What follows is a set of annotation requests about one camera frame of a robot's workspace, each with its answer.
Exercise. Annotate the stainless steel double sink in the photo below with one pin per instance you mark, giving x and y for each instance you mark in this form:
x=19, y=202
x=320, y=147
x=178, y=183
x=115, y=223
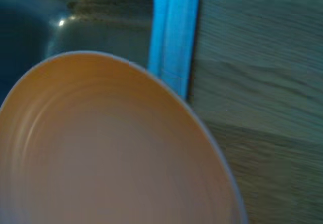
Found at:
x=101, y=27

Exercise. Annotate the orange plate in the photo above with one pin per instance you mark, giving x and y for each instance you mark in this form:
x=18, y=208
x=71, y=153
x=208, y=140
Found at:
x=101, y=145

